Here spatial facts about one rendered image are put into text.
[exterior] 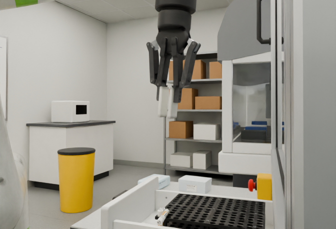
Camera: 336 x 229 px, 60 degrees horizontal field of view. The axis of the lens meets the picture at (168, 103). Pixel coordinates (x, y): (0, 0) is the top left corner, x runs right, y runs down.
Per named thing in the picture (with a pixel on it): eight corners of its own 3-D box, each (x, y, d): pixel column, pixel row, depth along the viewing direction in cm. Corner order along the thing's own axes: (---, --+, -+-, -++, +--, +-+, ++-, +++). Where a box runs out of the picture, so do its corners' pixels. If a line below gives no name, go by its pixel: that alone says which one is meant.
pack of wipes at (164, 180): (155, 192, 126) (155, 182, 126) (136, 189, 131) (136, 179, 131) (170, 184, 140) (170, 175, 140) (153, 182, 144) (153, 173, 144)
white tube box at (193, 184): (178, 190, 130) (178, 178, 130) (186, 185, 138) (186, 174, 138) (205, 194, 124) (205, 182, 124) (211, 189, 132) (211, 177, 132)
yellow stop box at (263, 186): (254, 200, 92) (254, 177, 92) (255, 193, 99) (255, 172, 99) (272, 201, 90) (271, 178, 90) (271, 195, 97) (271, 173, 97)
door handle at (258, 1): (256, 45, 104) (256, -8, 104) (256, 46, 107) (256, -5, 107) (270, 44, 103) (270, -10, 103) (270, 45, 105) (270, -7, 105)
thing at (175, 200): (154, 219, 62) (154, 216, 62) (178, 195, 79) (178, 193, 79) (163, 220, 62) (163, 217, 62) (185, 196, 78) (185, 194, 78)
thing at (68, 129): (25, 187, 406) (26, 100, 408) (81, 171, 512) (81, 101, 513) (65, 194, 378) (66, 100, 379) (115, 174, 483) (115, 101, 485)
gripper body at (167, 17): (199, 15, 66) (196, 56, 67) (167, 17, 71) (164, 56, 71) (183, 6, 60) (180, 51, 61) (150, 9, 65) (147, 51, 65)
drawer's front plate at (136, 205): (100, 260, 60) (100, 206, 60) (153, 212, 87) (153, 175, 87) (107, 262, 59) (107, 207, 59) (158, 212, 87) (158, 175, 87)
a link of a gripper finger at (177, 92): (178, 80, 66) (189, 80, 64) (176, 102, 66) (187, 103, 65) (174, 79, 65) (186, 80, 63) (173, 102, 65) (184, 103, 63)
